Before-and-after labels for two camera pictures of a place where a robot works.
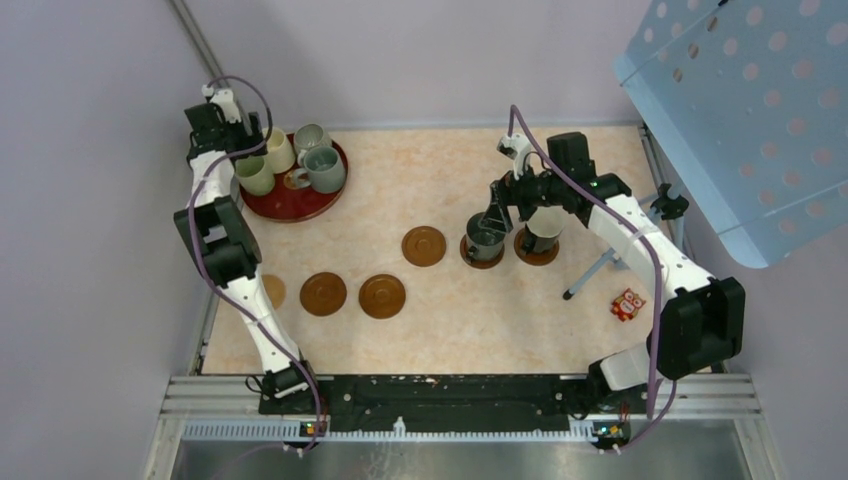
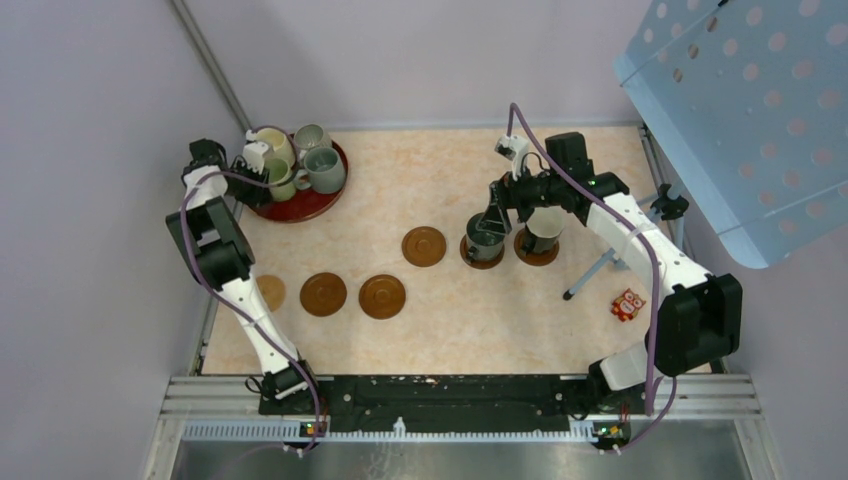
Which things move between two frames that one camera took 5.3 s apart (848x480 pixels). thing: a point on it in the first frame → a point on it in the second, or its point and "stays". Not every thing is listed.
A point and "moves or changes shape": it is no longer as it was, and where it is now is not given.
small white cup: (545, 225) stays
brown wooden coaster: (382, 296) stays
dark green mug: (481, 243) stays
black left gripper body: (235, 132) → (246, 186)
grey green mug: (324, 170) stays
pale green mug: (254, 175) moves or changes shape
